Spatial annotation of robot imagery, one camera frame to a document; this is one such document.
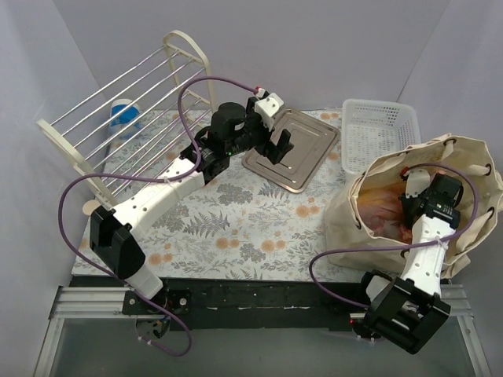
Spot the pink plastic grocery bag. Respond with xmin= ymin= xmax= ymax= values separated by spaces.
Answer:
xmin=357 ymin=182 xmax=412 ymax=243

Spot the beige canvas tote bag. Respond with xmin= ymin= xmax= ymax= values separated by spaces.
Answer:
xmin=324 ymin=134 xmax=502 ymax=279

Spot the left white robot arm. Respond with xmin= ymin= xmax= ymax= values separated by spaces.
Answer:
xmin=90 ymin=93 xmax=293 ymax=314

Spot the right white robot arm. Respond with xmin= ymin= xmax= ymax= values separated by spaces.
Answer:
xmin=355 ymin=168 xmax=464 ymax=354

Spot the steel tray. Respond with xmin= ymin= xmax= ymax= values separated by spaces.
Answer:
xmin=242 ymin=109 xmax=340 ymax=193

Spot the floral table mat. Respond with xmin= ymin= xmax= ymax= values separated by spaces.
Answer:
xmin=95 ymin=111 xmax=345 ymax=281

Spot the cream metal shoe rack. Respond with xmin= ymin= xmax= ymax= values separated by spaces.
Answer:
xmin=36 ymin=30 xmax=217 ymax=206

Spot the white plastic basket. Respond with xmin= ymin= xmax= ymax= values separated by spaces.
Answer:
xmin=340 ymin=99 xmax=421 ymax=179

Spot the blue white container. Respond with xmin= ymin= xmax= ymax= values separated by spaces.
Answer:
xmin=108 ymin=99 xmax=141 ymax=145

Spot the grey soap dispenser bottle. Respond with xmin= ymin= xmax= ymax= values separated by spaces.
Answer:
xmin=82 ymin=199 xmax=101 ymax=216

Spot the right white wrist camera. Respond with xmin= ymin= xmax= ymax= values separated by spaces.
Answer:
xmin=403 ymin=168 xmax=431 ymax=199

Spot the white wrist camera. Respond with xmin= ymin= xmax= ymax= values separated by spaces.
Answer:
xmin=403 ymin=168 xmax=431 ymax=199
xmin=253 ymin=89 xmax=285 ymax=130

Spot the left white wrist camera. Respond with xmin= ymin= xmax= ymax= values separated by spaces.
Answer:
xmin=253 ymin=89 xmax=285 ymax=130

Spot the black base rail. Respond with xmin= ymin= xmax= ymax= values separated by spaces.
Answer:
xmin=70 ymin=276 xmax=378 ymax=331

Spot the aluminium frame rail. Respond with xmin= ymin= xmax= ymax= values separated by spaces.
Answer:
xmin=50 ymin=285 xmax=130 ymax=320

